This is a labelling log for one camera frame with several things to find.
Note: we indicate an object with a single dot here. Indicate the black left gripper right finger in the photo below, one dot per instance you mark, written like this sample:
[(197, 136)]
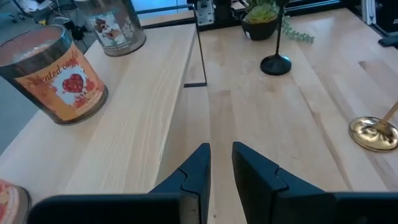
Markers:
[(261, 186)]

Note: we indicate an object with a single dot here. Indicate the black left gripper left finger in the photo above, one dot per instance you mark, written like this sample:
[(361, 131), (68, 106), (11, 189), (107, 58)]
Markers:
[(192, 186)]

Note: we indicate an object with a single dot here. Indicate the gold candlestick holder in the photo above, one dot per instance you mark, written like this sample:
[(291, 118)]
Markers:
[(370, 135)]

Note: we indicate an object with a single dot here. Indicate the black candlestick holder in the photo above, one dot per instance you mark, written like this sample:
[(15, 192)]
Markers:
[(275, 65)]

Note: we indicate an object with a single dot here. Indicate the orange label candle tin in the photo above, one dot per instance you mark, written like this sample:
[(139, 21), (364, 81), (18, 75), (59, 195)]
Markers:
[(59, 84), (12, 202)]

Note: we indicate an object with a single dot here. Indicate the silver candle tin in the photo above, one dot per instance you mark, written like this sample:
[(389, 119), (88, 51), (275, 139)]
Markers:
[(118, 28)]

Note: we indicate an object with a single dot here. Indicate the wooden shelf riser black legs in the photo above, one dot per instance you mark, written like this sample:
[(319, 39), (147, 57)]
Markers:
[(124, 109)]

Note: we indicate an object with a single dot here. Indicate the succulent plant in black pot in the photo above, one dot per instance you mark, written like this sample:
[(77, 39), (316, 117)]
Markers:
[(261, 21)]

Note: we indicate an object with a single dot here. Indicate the silver metal bracket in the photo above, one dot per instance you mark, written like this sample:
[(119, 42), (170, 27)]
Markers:
[(205, 12)]

